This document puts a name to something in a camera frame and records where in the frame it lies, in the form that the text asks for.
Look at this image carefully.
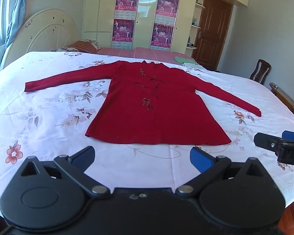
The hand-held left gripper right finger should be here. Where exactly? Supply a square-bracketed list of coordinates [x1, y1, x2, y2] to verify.
[175, 147, 265, 198]

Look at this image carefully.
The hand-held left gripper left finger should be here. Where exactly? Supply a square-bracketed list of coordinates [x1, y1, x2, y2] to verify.
[20, 146, 111, 199]

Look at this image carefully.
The red long-sleeved sweater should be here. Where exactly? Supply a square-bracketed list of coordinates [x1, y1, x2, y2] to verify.
[24, 60, 262, 145]

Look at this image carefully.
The white floral bedsheet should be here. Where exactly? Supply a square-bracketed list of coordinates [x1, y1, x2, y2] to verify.
[0, 51, 294, 211]

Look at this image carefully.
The dark wooden chair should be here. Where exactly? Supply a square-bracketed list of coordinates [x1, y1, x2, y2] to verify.
[250, 59, 271, 85]

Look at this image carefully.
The green folded cloth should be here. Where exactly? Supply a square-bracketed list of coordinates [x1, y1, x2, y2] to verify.
[174, 56, 199, 65]

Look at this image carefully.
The orange striped pillow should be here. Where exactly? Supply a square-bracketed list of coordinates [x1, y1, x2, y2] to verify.
[68, 40, 98, 52]

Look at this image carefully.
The pink bed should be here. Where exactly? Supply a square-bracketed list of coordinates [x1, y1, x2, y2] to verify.
[98, 46, 196, 65]

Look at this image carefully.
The brown wooden door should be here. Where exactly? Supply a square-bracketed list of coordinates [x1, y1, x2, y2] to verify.
[191, 0, 233, 71]

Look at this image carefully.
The cream corner shelf unit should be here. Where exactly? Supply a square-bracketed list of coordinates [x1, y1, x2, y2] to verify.
[186, 0, 206, 54]

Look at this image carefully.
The cream bed headboard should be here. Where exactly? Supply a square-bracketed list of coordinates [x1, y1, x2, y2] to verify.
[1, 8, 77, 69]

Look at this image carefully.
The cream wardrobe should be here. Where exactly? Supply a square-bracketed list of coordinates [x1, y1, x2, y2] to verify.
[82, 0, 250, 54]

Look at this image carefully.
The blue curtain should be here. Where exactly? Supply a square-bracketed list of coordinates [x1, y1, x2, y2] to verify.
[5, 0, 32, 52]

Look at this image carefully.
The pink wall poster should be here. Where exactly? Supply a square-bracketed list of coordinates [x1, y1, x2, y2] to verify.
[151, 23, 175, 51]
[155, 0, 180, 25]
[112, 18, 135, 49]
[115, 0, 140, 17]

